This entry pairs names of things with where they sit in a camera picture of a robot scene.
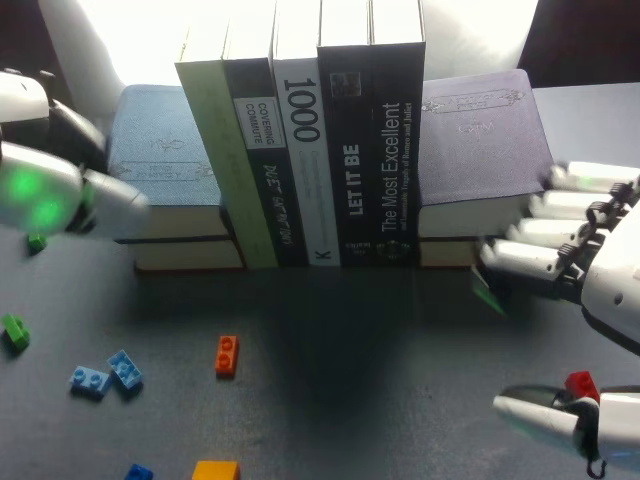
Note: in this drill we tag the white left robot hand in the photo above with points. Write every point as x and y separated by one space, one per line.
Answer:
35 185

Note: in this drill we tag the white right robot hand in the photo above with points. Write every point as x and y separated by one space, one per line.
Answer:
610 280

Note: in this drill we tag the black Let It Be book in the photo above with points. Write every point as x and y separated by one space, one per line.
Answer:
350 125

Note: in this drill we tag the green toy brick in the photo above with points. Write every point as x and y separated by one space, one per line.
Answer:
36 243
16 332

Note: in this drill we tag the red toy brick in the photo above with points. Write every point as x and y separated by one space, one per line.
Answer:
582 384

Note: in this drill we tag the small green flat piece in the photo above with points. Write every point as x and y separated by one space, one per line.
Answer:
487 291

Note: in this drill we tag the blue lying book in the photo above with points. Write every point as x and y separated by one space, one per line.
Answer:
160 140

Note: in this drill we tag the green standing book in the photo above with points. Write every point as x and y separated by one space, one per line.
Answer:
225 150

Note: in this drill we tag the light blue toy brick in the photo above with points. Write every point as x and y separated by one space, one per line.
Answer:
90 381

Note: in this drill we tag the black Covering Commute book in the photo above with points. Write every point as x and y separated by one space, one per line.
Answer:
270 185

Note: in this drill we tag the black Most Excellent book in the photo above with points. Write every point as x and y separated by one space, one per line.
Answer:
395 150

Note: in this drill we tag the orange toy brick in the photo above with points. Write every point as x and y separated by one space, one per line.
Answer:
227 356

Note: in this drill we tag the white 1000 book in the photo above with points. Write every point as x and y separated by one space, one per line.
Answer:
312 175

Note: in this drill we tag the dark blue toy brick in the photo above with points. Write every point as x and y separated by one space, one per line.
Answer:
139 472

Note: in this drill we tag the yellow toy brick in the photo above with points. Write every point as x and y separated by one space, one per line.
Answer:
216 471

